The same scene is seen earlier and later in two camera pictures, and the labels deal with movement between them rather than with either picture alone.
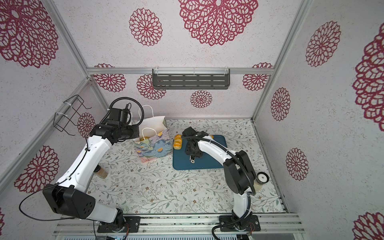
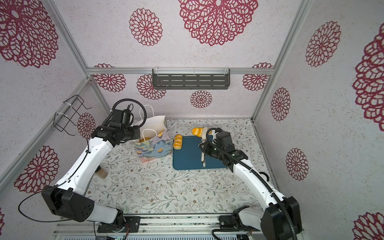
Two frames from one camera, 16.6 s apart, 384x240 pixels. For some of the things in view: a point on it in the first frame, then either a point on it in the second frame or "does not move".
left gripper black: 136,133 does not move
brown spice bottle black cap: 101,173 does not move
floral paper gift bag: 154,139 does not move
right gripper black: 187,150 to 206,149
